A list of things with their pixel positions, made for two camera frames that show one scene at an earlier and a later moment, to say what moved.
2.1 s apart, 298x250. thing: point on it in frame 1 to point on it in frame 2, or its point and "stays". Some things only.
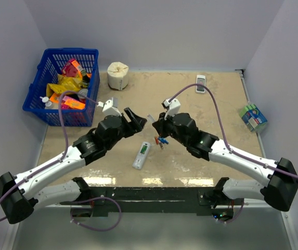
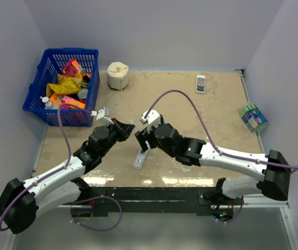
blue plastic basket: [47, 70] stays
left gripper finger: [139, 121] to [127, 128]
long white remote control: [141, 155] stays
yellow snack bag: [64, 84] stays
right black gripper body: [168, 126] to [143, 136]
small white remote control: [201, 79] stays
